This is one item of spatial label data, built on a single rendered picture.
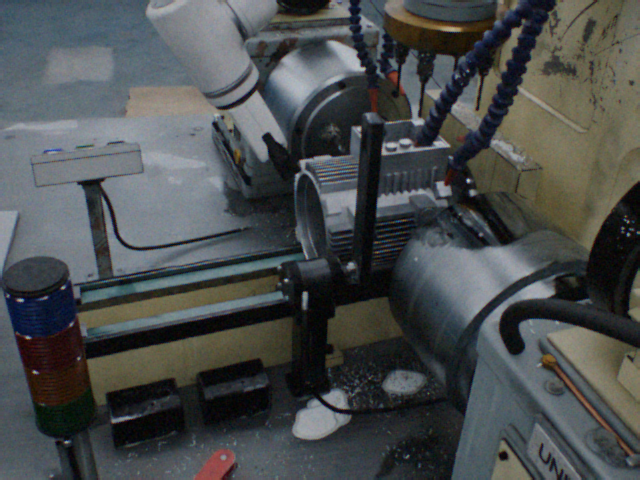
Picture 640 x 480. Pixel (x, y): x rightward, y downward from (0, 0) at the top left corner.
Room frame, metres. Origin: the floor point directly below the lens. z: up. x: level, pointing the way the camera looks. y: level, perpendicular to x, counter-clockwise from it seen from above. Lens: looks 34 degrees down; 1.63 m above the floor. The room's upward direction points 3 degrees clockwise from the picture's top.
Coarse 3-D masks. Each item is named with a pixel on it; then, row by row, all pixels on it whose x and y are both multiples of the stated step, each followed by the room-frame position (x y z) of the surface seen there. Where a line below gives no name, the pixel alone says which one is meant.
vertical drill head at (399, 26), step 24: (408, 0) 1.00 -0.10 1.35; (432, 0) 0.98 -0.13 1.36; (456, 0) 0.98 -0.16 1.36; (480, 0) 0.99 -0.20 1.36; (384, 24) 1.01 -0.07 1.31; (408, 24) 0.96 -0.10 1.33; (432, 24) 0.95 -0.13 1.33; (456, 24) 0.95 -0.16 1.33; (480, 24) 0.96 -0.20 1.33; (408, 48) 1.04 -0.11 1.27; (432, 48) 0.94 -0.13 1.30; (456, 48) 0.94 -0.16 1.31; (432, 72) 0.97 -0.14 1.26; (480, 72) 1.00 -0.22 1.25; (480, 96) 1.01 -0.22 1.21
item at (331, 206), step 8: (304, 160) 1.01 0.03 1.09; (304, 168) 1.00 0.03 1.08; (440, 184) 0.96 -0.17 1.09; (440, 192) 0.95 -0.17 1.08; (448, 192) 0.96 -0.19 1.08; (328, 200) 0.90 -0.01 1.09; (336, 200) 0.90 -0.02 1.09; (328, 208) 0.89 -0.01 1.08; (336, 208) 0.89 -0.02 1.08; (328, 216) 0.89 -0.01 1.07; (296, 232) 1.02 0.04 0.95
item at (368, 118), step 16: (368, 128) 0.83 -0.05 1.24; (384, 128) 0.84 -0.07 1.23; (368, 144) 0.82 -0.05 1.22; (368, 160) 0.82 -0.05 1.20; (368, 176) 0.82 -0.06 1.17; (368, 192) 0.82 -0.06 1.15; (368, 208) 0.82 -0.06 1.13; (368, 224) 0.82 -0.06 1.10; (368, 240) 0.83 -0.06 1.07; (352, 256) 0.85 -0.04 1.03; (368, 256) 0.83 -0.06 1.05; (368, 272) 0.83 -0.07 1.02
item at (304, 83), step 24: (312, 48) 1.33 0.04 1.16; (336, 48) 1.33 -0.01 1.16; (288, 72) 1.28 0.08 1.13; (312, 72) 1.24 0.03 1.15; (336, 72) 1.21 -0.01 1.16; (360, 72) 1.21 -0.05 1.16; (264, 96) 1.31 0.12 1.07; (288, 96) 1.22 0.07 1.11; (312, 96) 1.18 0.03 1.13; (336, 96) 1.19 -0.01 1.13; (360, 96) 1.21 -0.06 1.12; (384, 96) 1.22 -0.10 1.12; (288, 120) 1.18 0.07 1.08; (312, 120) 1.17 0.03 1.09; (336, 120) 1.19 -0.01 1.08; (360, 120) 1.21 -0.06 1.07; (384, 120) 1.21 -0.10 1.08; (288, 144) 1.17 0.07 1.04; (312, 144) 1.17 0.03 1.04
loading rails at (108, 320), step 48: (96, 288) 0.89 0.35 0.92; (144, 288) 0.89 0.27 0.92; (192, 288) 0.91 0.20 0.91; (240, 288) 0.94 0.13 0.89; (384, 288) 0.93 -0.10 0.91; (96, 336) 0.77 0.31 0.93; (144, 336) 0.78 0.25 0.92; (192, 336) 0.81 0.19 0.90; (240, 336) 0.84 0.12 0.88; (288, 336) 0.87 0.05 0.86; (336, 336) 0.90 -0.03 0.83; (384, 336) 0.93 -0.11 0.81; (96, 384) 0.76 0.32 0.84
